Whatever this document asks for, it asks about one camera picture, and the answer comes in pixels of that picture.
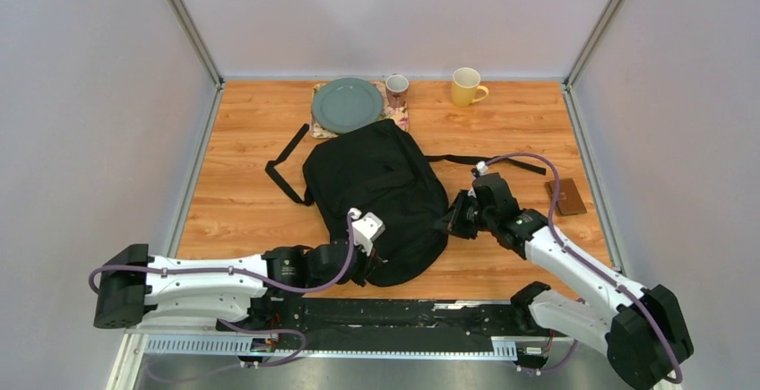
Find small pink floral cup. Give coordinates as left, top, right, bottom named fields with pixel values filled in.
left=384, top=74, right=410, bottom=108

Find brown leather wallet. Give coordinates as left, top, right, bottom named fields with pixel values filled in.
left=551, top=178, right=587, bottom=216

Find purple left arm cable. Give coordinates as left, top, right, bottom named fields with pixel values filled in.
left=87, top=209, right=361, bottom=370

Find yellow ceramic mug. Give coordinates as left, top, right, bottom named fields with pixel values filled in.
left=452, top=67, right=489, bottom=108

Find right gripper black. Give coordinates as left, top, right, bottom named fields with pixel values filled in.
left=432, top=189, right=497, bottom=240

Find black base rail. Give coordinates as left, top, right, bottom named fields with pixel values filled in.
left=234, top=298, right=557, bottom=356

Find floral placemat tray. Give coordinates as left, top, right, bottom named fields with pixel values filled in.
left=308, top=80, right=409, bottom=139

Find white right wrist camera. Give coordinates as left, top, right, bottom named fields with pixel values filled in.
left=471, top=161, right=488, bottom=178

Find black student backpack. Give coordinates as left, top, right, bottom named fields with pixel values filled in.
left=264, top=118, right=548, bottom=289

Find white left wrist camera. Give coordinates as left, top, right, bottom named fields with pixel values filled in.
left=348, top=208, right=385, bottom=256

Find grey-green ceramic plate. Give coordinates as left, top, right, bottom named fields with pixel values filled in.
left=311, top=78, right=384, bottom=134

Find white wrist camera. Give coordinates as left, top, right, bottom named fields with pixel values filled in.
left=471, top=161, right=488, bottom=178
left=348, top=208, right=385, bottom=256

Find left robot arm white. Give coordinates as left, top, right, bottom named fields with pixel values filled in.
left=89, top=240, right=384, bottom=332

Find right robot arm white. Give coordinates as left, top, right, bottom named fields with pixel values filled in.
left=436, top=173, right=695, bottom=389

